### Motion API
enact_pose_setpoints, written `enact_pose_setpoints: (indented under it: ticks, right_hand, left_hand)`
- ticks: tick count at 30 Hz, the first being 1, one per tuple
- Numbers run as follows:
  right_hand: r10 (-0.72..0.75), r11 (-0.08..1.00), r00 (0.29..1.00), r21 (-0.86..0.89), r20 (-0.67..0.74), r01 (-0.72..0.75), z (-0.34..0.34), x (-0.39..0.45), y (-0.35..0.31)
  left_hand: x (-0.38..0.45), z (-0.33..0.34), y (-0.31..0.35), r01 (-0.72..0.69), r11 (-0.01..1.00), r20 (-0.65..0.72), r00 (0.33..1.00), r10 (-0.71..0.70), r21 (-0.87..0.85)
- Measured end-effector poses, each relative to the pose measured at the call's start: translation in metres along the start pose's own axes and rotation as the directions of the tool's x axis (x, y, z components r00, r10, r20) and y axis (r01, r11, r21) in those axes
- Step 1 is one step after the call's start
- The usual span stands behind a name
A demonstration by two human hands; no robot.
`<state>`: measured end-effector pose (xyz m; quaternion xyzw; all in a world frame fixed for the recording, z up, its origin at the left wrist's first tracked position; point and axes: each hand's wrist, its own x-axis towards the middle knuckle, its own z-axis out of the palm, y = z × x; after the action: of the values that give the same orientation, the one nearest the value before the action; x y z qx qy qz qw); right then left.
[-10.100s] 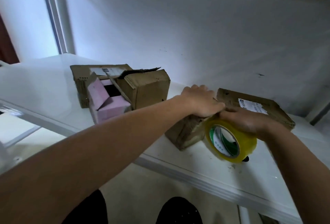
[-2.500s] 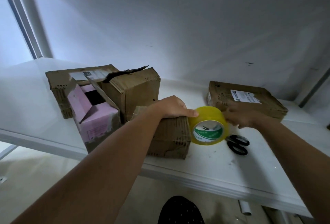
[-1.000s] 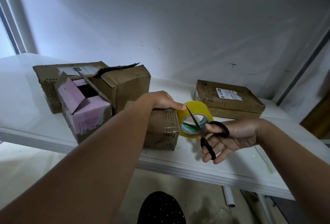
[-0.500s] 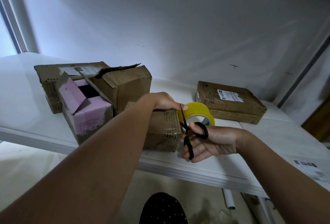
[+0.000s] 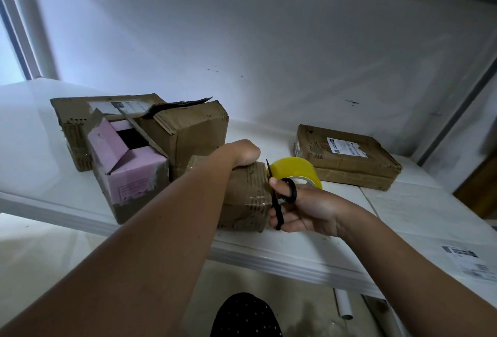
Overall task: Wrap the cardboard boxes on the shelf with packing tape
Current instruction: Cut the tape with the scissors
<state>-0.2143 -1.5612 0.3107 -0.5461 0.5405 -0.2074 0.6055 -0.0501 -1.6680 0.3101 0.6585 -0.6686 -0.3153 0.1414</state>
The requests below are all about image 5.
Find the person's left hand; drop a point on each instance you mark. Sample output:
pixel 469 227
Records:
pixel 235 153

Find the person's right hand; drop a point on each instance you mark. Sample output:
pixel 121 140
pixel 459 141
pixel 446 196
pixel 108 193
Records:
pixel 318 209

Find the yellow tape roll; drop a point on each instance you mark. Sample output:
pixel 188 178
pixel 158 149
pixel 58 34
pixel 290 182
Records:
pixel 299 168

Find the small cardboard box red label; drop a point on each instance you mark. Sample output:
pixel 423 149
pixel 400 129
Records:
pixel 245 197

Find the corrugated cardboard box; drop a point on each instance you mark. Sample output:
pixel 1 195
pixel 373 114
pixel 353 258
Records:
pixel 194 133

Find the pink carton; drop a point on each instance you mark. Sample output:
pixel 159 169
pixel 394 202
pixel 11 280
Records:
pixel 132 181

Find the long cardboard box white label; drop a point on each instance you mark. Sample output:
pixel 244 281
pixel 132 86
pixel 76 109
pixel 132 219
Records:
pixel 74 139

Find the person's left forearm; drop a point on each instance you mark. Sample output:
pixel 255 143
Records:
pixel 116 271

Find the person's right forearm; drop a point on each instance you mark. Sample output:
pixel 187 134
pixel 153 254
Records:
pixel 427 278

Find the person's black trousers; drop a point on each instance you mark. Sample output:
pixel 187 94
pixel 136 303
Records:
pixel 247 317

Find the white tube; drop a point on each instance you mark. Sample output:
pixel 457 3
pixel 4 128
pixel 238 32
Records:
pixel 343 303

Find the wooden stool blue top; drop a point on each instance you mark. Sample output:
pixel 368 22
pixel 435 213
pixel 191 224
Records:
pixel 480 185

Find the white metal shelf rack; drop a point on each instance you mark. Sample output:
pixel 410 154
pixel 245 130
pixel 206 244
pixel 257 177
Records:
pixel 39 185

